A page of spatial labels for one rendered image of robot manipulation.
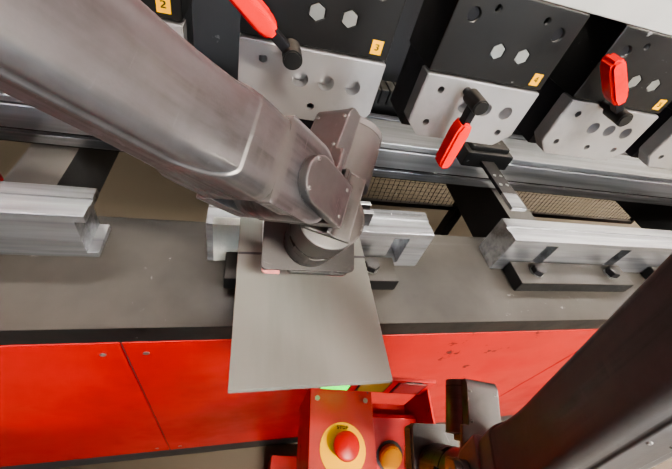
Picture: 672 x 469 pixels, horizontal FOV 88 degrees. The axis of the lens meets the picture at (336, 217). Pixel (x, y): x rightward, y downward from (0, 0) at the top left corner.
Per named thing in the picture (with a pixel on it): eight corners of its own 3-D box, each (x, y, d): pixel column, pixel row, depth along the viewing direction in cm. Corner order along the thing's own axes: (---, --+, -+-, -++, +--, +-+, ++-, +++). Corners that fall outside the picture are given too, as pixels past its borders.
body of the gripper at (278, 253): (264, 213, 40) (268, 192, 33) (349, 220, 42) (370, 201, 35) (260, 270, 38) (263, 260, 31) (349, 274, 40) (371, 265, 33)
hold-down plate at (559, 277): (513, 291, 71) (522, 283, 69) (501, 269, 74) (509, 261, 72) (624, 292, 78) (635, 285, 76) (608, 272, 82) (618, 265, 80)
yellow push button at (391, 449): (375, 464, 60) (379, 471, 57) (377, 440, 60) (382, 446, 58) (396, 464, 60) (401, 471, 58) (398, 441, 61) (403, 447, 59)
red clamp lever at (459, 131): (438, 171, 43) (478, 100, 37) (428, 151, 46) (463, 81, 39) (450, 172, 44) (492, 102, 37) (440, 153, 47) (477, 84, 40)
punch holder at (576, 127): (533, 151, 49) (630, 25, 37) (505, 118, 54) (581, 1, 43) (614, 162, 52) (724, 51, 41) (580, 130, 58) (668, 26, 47)
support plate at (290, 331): (227, 394, 35) (227, 390, 35) (240, 210, 53) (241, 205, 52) (390, 383, 40) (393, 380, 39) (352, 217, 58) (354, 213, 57)
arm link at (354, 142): (207, 188, 25) (300, 192, 21) (261, 69, 29) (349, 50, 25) (295, 246, 35) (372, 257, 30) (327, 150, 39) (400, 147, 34)
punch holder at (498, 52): (402, 133, 43) (468, -19, 32) (387, 99, 49) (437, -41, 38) (503, 147, 47) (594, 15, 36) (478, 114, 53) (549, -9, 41)
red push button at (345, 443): (329, 465, 51) (334, 460, 49) (329, 434, 54) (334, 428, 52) (355, 466, 52) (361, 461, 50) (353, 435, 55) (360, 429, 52)
